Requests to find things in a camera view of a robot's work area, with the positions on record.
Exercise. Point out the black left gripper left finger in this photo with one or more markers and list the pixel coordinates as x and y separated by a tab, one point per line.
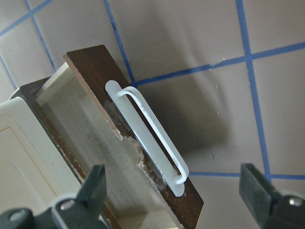
83	211

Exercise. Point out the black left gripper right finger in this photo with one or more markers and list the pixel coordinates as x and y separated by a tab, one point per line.
271	208

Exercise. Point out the white drawer handle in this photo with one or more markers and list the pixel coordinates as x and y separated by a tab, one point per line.
175	178

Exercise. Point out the cream plastic cabinet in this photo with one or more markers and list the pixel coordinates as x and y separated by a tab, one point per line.
33	174

